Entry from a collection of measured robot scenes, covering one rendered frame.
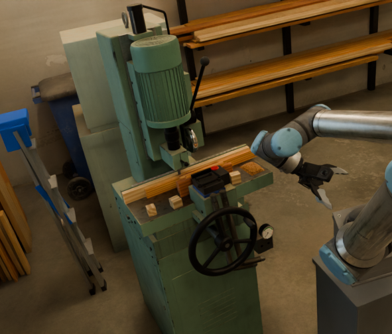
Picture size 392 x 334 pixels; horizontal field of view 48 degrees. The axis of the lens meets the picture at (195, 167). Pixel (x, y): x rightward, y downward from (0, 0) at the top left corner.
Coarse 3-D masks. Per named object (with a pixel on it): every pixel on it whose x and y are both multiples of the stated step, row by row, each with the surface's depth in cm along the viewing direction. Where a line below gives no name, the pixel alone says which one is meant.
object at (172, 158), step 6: (162, 144) 181; (162, 150) 181; (168, 150) 175; (174, 150) 174; (180, 150) 174; (186, 150) 173; (162, 156) 184; (168, 156) 175; (174, 156) 172; (180, 156) 173; (186, 156) 174; (168, 162) 178; (174, 162) 173; (180, 162) 174; (174, 168) 174; (180, 168) 175
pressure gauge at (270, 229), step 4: (264, 224) 186; (268, 224) 186; (260, 228) 185; (264, 228) 184; (268, 228) 185; (272, 228) 186; (260, 232) 185; (264, 232) 184; (268, 232) 185; (272, 232) 187; (264, 236) 185; (268, 236) 186
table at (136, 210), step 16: (256, 176) 180; (272, 176) 183; (176, 192) 179; (240, 192) 178; (128, 208) 174; (144, 208) 172; (160, 208) 170; (192, 208) 170; (144, 224) 163; (160, 224) 166
